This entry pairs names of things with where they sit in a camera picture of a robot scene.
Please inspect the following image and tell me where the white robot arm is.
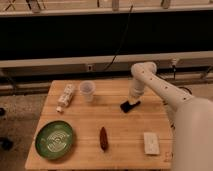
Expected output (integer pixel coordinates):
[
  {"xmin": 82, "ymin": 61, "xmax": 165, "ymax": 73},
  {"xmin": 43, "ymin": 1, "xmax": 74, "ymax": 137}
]
[{"xmin": 129, "ymin": 62, "xmax": 213, "ymax": 171}]

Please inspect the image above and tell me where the clear plastic cup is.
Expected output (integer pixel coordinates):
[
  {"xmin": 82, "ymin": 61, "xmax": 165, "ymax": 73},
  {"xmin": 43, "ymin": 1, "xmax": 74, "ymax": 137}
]
[{"xmin": 79, "ymin": 80, "xmax": 96, "ymax": 102}]

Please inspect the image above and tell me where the white sponge block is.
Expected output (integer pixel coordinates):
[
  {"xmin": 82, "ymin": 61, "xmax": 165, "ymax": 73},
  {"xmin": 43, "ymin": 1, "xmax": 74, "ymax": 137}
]
[{"xmin": 144, "ymin": 132, "xmax": 160, "ymax": 155}]

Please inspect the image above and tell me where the green plate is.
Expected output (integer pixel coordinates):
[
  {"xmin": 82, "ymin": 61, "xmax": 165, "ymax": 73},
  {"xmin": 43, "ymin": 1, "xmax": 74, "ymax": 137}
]
[{"xmin": 35, "ymin": 120, "xmax": 74, "ymax": 160}]

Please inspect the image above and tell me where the black hanging cable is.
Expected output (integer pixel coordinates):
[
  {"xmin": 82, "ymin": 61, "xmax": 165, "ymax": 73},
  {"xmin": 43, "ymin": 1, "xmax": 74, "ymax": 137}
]
[{"xmin": 101, "ymin": 4, "xmax": 135, "ymax": 72}]

